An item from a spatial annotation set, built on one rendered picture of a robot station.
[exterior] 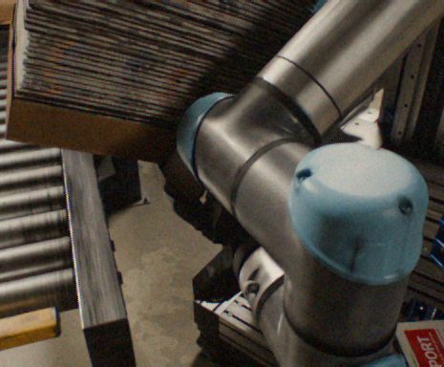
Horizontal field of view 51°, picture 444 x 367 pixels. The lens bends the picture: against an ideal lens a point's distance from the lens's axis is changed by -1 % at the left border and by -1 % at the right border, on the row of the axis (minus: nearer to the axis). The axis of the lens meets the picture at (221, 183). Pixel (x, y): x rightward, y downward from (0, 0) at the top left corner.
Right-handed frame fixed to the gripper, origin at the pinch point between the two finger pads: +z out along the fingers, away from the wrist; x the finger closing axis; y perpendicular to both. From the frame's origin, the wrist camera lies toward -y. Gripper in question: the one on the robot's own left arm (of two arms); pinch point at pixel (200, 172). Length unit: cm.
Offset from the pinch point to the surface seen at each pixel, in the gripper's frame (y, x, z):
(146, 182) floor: -79, -45, 137
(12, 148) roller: -18.4, 19.8, 34.5
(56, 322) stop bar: -13.6, 15.5, -11.6
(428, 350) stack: -1.2, -15.2, -27.5
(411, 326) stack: -1.3, -15.7, -24.5
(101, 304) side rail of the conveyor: -13.8, 10.4, -8.8
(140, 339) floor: -86, -26, 50
